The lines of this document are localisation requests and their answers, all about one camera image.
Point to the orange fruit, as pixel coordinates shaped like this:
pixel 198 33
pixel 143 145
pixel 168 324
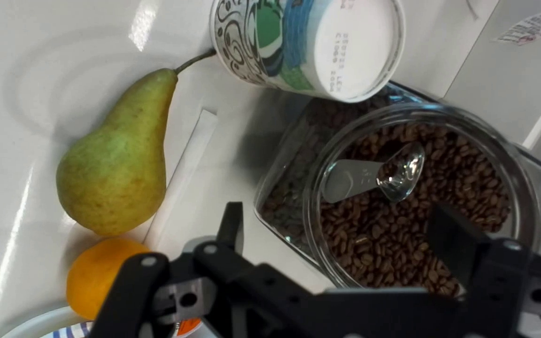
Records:
pixel 98 275

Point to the glass jar of coffee beans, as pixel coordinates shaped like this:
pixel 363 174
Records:
pixel 376 245

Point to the coffee pod with orange lid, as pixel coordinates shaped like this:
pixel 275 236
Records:
pixel 189 326

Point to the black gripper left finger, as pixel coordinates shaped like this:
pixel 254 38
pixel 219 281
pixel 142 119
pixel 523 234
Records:
pixel 140 294

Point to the green pear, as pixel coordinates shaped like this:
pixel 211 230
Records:
pixel 117 170

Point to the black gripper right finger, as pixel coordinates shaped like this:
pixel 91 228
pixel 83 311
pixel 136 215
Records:
pixel 508 283

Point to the upside-down patterned paper cup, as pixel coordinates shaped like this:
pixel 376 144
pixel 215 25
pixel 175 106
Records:
pixel 346 44

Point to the silver metal spoon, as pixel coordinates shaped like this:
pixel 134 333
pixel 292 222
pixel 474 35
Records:
pixel 403 172

